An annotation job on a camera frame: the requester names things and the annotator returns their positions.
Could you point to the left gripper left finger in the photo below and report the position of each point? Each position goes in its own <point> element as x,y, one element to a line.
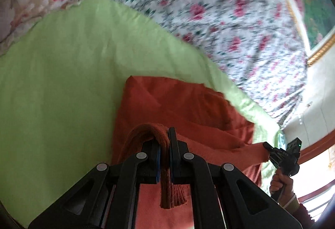
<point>107,196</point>

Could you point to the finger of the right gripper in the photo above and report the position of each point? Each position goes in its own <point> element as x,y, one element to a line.
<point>268,147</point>

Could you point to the floral quilt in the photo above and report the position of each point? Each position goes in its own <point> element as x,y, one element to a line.
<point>257,43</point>

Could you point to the framed floral picture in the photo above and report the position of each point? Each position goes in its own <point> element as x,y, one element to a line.
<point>318,18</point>

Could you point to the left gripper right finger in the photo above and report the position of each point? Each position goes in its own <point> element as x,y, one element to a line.
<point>222,196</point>

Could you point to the right hand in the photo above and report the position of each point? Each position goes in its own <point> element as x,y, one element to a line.
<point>283,183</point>

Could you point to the orange knit sweater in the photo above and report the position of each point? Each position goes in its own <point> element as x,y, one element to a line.
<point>202,118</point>

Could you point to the green bed sheet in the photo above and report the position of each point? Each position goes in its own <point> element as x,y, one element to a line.
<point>61,86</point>

